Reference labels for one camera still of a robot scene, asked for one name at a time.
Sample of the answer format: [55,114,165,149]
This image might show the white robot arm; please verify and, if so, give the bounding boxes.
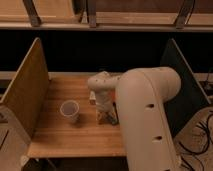
[87,67,181,171]

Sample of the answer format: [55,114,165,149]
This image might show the blue and red packet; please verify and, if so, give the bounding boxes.
[96,112,117,125]

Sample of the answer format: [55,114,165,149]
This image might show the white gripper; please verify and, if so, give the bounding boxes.
[95,91,113,113]

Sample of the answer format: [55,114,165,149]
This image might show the black cables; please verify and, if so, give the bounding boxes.
[176,109,213,171]

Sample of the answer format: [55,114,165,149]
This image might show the white sponge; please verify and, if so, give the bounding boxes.
[89,91,96,105]

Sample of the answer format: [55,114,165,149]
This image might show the left wooden divider panel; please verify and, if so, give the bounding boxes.
[0,38,49,142]

